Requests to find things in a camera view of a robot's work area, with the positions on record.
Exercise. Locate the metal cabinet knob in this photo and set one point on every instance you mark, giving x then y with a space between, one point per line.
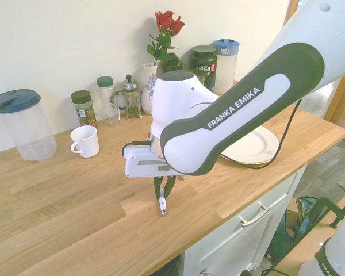
204 272

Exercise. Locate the white ceramic mug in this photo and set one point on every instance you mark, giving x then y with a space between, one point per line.
87 142

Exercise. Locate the green clamp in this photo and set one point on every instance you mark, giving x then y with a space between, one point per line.
330 205

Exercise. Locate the wooden door frame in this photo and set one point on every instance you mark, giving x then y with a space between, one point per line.
340 97

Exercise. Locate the dark green jar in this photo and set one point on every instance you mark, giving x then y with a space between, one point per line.
172 63

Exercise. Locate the white kitchen cabinet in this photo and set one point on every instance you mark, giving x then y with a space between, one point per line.
238 247

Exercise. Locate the green Vega protein tub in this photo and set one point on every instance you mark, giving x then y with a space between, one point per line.
204 61

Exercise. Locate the clear bottle with green lid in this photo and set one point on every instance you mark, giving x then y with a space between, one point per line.
105 92

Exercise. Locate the glass french press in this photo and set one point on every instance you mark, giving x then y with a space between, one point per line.
130 99

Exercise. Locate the small clear plastic cup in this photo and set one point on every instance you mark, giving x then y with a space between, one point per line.
112 115

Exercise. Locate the white plate with gold rim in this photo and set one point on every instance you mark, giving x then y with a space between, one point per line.
256 143

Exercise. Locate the red roses bouquet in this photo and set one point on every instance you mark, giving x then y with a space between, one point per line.
166 26

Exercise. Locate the white Franka Emika robot arm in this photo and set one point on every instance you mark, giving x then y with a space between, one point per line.
247 115

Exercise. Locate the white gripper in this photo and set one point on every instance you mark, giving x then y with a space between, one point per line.
141 165

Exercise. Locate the spice jar with dark lid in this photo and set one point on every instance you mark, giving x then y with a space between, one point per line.
84 110

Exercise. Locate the cardboard box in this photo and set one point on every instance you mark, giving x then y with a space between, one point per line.
291 212

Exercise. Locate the clear pitcher with blue lid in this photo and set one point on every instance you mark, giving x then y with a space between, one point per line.
227 69

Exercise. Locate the green bag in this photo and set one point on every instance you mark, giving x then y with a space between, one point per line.
287 244

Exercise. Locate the clear container with teal lid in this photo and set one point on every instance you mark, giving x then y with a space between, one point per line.
28 129

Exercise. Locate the white vase with blue print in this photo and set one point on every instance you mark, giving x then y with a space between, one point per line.
148 92

